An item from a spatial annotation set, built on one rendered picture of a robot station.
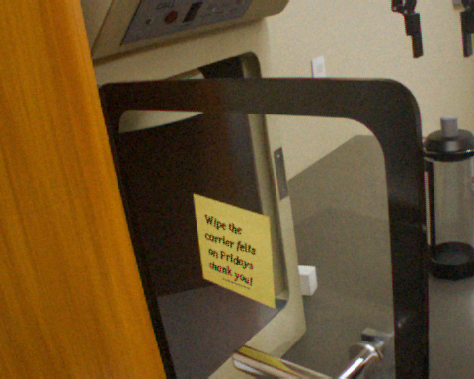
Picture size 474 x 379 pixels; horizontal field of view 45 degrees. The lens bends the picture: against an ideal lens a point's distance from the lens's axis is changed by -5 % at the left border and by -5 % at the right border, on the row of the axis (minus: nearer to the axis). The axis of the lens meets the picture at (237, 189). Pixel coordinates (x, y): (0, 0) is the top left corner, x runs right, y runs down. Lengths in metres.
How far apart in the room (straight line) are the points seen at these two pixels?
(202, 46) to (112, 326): 0.33
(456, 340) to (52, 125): 0.64
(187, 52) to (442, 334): 0.54
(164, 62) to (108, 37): 0.12
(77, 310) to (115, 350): 0.05
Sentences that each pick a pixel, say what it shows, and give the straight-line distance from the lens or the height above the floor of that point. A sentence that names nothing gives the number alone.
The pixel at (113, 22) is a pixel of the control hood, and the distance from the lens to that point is 0.50.
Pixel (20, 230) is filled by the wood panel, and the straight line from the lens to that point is 0.54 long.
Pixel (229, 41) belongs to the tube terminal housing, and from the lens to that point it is 0.71.
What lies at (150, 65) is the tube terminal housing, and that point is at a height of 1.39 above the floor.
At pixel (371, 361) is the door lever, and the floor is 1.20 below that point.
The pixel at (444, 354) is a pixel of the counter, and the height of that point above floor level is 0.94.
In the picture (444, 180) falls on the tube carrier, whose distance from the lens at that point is 0.96.
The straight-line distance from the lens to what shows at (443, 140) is 0.96.
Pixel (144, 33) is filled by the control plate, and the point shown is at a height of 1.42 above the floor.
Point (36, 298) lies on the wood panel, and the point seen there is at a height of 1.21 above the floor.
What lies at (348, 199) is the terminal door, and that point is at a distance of 0.36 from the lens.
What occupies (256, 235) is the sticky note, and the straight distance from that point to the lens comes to 0.43.
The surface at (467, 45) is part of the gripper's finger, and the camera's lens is 0.93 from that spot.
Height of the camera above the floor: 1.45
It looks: 19 degrees down
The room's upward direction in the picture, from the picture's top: 9 degrees counter-clockwise
